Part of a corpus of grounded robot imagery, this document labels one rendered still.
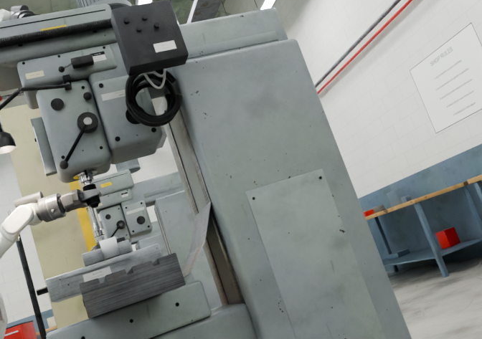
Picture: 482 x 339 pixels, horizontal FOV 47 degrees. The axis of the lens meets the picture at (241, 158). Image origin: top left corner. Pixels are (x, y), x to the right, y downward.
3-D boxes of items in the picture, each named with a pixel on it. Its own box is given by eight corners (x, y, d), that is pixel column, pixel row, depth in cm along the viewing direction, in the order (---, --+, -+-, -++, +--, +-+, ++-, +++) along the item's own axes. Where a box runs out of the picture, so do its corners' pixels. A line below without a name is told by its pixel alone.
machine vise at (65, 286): (51, 302, 163) (41, 266, 165) (56, 302, 177) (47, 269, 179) (165, 264, 172) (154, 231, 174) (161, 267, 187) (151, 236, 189)
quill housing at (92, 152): (57, 173, 184) (33, 87, 190) (61, 186, 204) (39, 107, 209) (113, 158, 190) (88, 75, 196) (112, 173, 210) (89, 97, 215)
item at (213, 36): (93, 92, 194) (78, 41, 198) (93, 114, 215) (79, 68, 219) (293, 48, 219) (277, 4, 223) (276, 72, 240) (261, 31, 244)
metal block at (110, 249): (104, 259, 173) (99, 241, 174) (104, 261, 179) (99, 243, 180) (120, 254, 175) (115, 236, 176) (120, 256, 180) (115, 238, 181)
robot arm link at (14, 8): (5, 26, 214) (-7, 27, 221) (31, 36, 221) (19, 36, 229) (13, -2, 214) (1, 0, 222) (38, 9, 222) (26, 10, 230)
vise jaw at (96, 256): (84, 266, 167) (81, 254, 168) (87, 269, 181) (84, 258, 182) (104, 260, 169) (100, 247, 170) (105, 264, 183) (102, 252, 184)
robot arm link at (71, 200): (74, 183, 190) (40, 193, 189) (82, 209, 188) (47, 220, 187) (84, 188, 202) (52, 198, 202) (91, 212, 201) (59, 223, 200)
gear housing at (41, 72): (22, 87, 187) (14, 60, 189) (29, 111, 210) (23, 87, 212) (118, 67, 198) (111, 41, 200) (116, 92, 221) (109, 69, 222)
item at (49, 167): (45, 173, 192) (29, 118, 195) (46, 176, 195) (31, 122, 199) (57, 170, 193) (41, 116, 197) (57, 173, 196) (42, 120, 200)
